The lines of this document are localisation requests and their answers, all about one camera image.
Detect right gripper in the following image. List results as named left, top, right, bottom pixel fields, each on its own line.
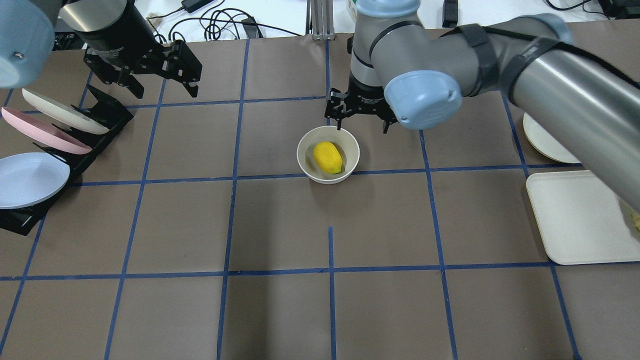
left=325, top=75, right=398, bottom=135

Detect black power adapter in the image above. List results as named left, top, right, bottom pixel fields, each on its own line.
left=441, top=0, right=459, bottom=28

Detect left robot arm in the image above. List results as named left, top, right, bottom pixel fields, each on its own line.
left=0, top=0, right=202, bottom=99

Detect green white box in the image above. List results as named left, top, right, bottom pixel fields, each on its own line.
left=346, top=0, right=357, bottom=23

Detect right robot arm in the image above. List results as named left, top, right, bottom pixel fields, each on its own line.
left=325, top=0, right=640, bottom=210

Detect sliced mango pieces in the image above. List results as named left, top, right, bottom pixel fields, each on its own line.
left=631, top=211, right=640, bottom=231

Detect cream round plate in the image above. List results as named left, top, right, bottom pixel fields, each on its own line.
left=522, top=112, right=580, bottom=164

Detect beige ceramic bowl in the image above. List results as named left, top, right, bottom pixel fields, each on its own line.
left=295, top=125, right=361, bottom=185

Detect black dish rack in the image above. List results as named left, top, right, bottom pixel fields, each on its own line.
left=0, top=86, right=134, bottom=236

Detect cream plate in rack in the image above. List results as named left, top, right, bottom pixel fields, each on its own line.
left=22, top=88, right=110, bottom=135

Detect yellow lemon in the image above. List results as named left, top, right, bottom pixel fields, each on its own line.
left=313, top=141, right=343, bottom=174

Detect light blue plate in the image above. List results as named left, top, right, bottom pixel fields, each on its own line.
left=0, top=152, right=71, bottom=210

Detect aluminium frame post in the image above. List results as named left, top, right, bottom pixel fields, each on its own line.
left=306, top=0, right=335, bottom=41

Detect pink plate in rack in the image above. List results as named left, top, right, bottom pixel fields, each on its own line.
left=1, top=106, right=93, bottom=155

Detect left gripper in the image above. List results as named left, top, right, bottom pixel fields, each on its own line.
left=83, top=10, right=202, bottom=100

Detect cream rectangular tray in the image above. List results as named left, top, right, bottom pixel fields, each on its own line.
left=525, top=170, right=640, bottom=265

